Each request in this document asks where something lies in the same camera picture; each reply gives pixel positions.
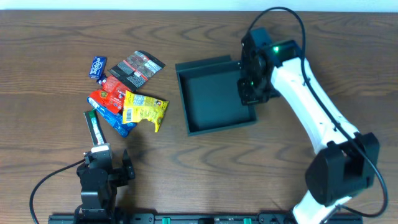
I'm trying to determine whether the purple Dairy Milk chocolate bar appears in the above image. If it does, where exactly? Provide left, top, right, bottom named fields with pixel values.
left=96, top=74, right=107, bottom=85

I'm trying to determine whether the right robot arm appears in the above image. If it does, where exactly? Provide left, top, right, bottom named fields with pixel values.
left=238, top=28, right=380, bottom=223

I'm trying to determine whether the blue Eclipse mint tin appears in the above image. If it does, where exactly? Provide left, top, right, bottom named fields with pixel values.
left=88, top=56, right=107, bottom=80

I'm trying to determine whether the red snack packet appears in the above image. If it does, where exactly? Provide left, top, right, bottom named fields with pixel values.
left=89, top=75, right=130, bottom=114

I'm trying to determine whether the yellow snack packet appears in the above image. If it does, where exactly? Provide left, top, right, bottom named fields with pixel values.
left=123, top=91, right=169, bottom=133

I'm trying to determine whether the black cardboard box with lid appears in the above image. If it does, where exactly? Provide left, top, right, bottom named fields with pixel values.
left=175, top=55, right=257, bottom=136

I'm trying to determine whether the blue snack bar wrapper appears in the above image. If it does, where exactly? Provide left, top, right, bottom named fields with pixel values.
left=87, top=97, right=136, bottom=138

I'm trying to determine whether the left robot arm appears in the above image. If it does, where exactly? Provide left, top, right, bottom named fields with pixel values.
left=76, top=150, right=135, bottom=223

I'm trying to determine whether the black snack pouch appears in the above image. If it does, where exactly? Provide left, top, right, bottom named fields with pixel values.
left=108, top=50, right=165, bottom=92

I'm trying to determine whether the black mounting rail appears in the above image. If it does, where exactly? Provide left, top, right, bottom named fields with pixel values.
left=47, top=212, right=364, bottom=224

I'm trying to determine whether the green gum pack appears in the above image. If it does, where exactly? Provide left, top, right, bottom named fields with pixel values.
left=83, top=109, right=106, bottom=146

